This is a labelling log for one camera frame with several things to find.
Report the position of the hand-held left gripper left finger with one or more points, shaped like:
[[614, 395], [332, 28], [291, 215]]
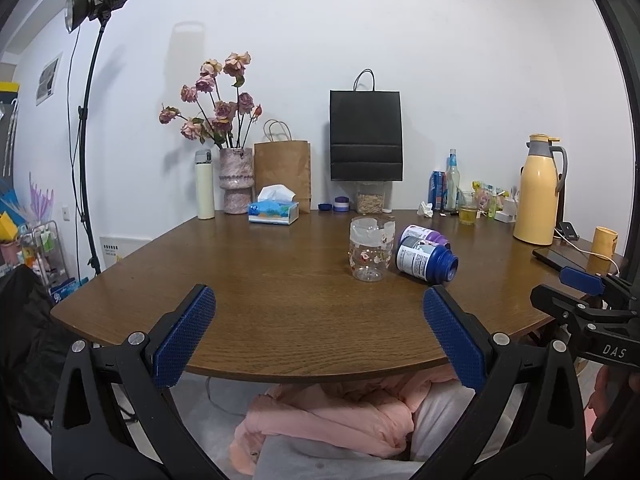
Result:
[[184, 336]]

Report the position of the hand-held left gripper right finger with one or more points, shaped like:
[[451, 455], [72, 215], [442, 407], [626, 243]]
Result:
[[454, 340]]

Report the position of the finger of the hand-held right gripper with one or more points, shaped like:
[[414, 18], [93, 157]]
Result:
[[582, 280], [555, 300]]

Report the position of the clear floral cup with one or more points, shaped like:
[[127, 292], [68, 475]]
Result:
[[370, 250]]

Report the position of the yellow cup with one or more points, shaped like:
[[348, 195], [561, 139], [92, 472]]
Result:
[[605, 244]]

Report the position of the person's right hand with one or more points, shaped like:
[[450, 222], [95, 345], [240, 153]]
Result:
[[600, 385]]

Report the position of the black smartphone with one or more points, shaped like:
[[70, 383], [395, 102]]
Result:
[[557, 258]]

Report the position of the blue-capped supplement bottle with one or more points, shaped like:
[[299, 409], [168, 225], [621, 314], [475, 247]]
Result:
[[422, 260]]

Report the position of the yellow thermos jug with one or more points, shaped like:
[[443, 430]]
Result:
[[537, 195]]

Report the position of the white charger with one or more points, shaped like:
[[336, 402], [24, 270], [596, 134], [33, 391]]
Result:
[[506, 210]]

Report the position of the purple supplement bottle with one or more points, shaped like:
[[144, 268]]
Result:
[[425, 234]]

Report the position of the small green bottle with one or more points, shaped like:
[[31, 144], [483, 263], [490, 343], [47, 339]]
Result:
[[491, 207]]

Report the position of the glass of yellow liquid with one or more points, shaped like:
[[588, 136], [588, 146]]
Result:
[[468, 214]]

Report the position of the blue packet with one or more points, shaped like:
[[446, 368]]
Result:
[[67, 291]]

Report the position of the crumpled white tissue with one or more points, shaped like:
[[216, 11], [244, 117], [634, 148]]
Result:
[[425, 209]]

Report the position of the pink jacket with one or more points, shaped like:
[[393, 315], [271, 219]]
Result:
[[340, 420]]

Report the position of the white thermos bottle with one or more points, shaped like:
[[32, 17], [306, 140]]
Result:
[[204, 190]]

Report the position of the black cloth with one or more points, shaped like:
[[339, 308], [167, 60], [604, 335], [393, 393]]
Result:
[[35, 340]]

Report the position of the blue soda can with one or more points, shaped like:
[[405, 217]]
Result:
[[436, 190]]

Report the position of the blue tissue box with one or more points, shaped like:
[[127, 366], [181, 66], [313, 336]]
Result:
[[272, 211]]

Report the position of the clear glass bottle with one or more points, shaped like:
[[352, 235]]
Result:
[[453, 185]]

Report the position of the clear jar of oats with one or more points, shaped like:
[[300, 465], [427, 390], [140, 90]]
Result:
[[370, 200]]

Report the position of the pink stone vase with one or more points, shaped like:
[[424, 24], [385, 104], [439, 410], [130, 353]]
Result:
[[236, 180]]

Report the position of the small purple-lidded jar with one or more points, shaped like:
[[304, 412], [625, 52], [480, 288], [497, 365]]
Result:
[[342, 206]]

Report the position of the brown paper bag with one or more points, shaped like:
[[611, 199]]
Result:
[[282, 170]]

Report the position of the purple decoration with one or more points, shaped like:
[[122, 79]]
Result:
[[41, 200]]

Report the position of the black paper bag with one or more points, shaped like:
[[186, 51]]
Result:
[[366, 135]]

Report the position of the dried pink roses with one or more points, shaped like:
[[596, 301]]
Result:
[[220, 110]]

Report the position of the black studio light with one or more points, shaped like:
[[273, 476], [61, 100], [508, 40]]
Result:
[[100, 0]]

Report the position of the white wall panel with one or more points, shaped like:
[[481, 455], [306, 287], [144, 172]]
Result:
[[116, 249]]

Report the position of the white wall outlet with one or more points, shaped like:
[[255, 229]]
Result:
[[65, 213]]

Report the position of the wall poster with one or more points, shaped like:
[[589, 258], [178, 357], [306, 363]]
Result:
[[48, 79]]

